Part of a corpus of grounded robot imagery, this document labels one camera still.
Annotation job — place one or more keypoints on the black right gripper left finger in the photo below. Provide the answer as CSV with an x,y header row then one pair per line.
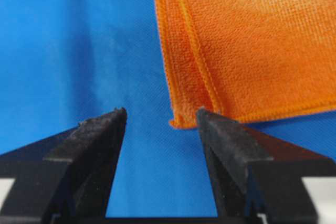
x,y
65,177

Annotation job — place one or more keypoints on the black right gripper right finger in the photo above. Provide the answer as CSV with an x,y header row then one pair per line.
x,y
258,178

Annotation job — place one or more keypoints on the orange towel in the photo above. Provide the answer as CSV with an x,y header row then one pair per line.
x,y
248,60

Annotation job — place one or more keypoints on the blue table cloth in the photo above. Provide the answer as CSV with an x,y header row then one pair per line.
x,y
66,61

